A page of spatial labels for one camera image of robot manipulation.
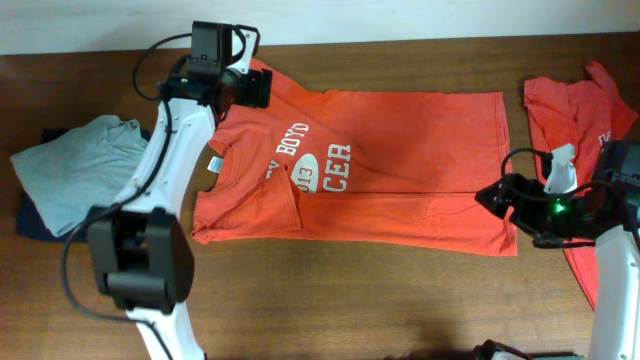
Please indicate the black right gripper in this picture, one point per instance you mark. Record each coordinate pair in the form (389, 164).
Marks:
(506, 197)

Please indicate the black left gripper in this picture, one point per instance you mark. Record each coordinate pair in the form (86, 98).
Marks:
(258, 88)

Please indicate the orange soccer print t-shirt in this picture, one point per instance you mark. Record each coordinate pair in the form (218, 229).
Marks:
(389, 167)

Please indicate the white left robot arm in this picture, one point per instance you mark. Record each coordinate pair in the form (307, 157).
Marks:
(140, 254)

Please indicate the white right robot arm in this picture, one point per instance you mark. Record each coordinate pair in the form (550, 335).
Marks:
(615, 333)

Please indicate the red heathered t-shirt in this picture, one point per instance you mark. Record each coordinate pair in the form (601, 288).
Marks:
(586, 114)

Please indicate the light grey folded t-shirt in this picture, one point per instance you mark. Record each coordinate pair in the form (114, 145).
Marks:
(86, 166)

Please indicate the dark navy folded garment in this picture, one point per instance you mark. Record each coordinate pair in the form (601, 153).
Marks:
(28, 221)

